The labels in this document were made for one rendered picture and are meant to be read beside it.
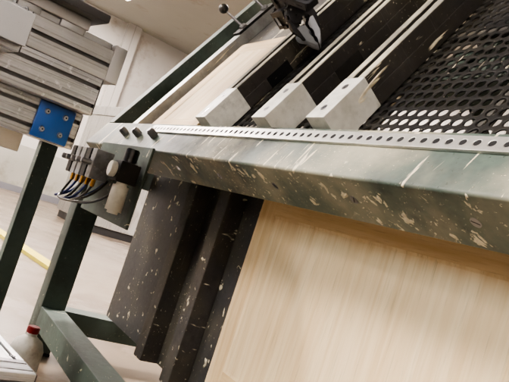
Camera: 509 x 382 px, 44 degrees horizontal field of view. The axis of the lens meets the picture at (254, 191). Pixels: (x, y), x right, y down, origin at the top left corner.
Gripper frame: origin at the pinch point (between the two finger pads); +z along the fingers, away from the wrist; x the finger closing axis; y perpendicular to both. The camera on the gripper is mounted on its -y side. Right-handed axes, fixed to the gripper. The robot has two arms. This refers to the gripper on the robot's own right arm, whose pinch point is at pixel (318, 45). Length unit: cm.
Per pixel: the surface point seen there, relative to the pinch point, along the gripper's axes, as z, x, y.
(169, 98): -2, 22, 66
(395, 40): -3.5, 11.3, -44.6
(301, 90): -3.1, 26.2, -26.4
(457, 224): 5, 50, -87
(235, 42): -2, -11, 66
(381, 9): -4.2, -3.8, -26.1
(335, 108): -4, 34, -49
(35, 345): 23, 110, 42
